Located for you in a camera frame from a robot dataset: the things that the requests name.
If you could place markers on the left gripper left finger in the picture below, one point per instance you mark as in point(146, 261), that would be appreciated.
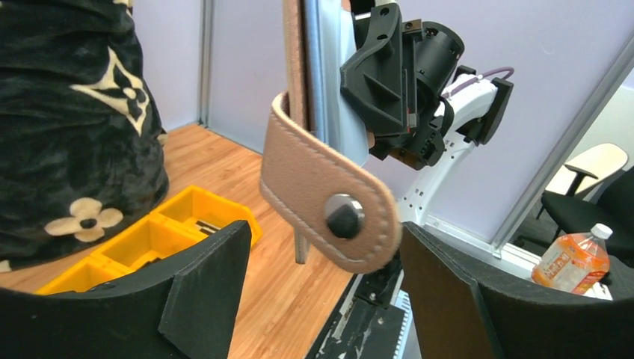
point(184, 306)

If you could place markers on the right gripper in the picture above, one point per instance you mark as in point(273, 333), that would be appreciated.
point(393, 83)

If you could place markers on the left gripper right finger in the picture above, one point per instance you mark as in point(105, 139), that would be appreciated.
point(465, 308)

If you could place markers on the pink leather card holder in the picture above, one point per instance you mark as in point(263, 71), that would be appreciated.
point(300, 174)

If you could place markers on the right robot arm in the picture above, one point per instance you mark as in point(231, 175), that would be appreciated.
point(473, 108)

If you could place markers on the yellow plastic end bin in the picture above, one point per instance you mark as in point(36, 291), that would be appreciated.
point(197, 204)

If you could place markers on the orange drink bottle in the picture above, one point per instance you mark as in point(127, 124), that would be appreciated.
point(574, 262)

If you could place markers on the black office chair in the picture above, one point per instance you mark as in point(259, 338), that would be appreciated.
point(614, 208)

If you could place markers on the black floral blanket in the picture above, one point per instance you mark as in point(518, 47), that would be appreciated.
point(82, 143)

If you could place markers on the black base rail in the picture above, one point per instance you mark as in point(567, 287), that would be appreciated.
point(372, 318)

